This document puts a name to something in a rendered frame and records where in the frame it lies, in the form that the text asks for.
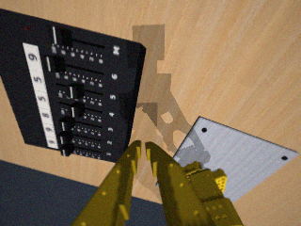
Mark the black lighting desk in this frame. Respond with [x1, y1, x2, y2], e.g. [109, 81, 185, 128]
[0, 8, 147, 163]

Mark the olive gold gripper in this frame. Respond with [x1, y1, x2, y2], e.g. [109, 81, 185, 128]
[71, 140, 216, 226]

